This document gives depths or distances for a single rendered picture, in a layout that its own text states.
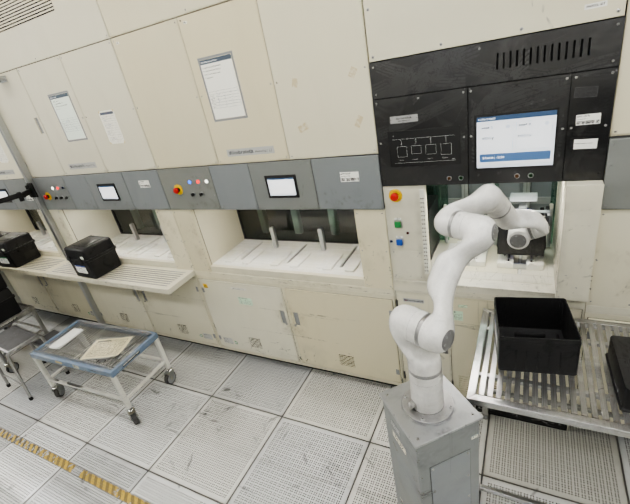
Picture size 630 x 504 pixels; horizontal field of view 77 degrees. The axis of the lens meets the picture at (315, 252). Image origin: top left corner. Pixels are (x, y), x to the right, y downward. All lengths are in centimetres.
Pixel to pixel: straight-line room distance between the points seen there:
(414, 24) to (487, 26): 27
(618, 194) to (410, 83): 91
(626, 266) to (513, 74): 91
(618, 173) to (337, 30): 124
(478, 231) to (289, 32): 122
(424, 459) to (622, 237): 117
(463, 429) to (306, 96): 157
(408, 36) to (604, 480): 220
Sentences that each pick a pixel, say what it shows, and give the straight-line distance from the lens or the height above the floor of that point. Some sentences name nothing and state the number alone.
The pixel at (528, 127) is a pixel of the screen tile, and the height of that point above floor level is 162.
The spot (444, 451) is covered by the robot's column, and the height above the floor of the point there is 66.
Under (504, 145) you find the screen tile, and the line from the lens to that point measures 183.
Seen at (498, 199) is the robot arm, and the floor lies 145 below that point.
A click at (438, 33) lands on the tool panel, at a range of 181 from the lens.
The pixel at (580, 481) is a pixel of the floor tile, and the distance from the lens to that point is 252.
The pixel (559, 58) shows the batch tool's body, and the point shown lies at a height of 186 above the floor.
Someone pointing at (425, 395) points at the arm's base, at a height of 87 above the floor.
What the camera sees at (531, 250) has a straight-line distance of 225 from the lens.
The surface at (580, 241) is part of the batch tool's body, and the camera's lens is 193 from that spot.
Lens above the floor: 201
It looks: 26 degrees down
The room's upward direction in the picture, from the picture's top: 12 degrees counter-clockwise
